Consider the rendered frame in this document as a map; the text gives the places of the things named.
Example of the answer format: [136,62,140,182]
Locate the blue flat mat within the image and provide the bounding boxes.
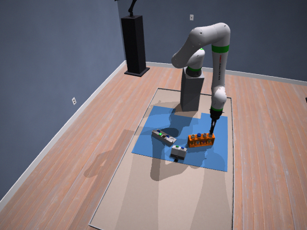
[132,106,228,172]

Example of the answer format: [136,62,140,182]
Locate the white control panel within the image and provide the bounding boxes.
[170,145,187,162]

